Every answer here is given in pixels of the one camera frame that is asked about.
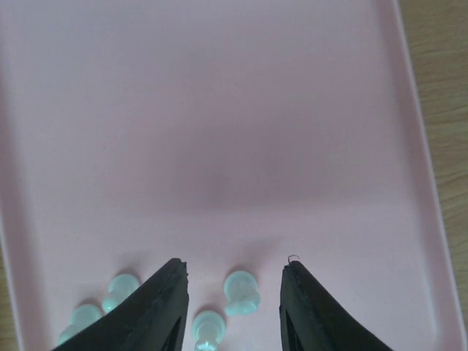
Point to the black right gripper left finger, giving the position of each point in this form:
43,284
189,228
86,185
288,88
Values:
151,318

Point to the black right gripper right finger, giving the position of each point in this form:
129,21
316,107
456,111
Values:
312,319

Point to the pink plastic tray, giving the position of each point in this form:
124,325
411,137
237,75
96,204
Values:
229,134

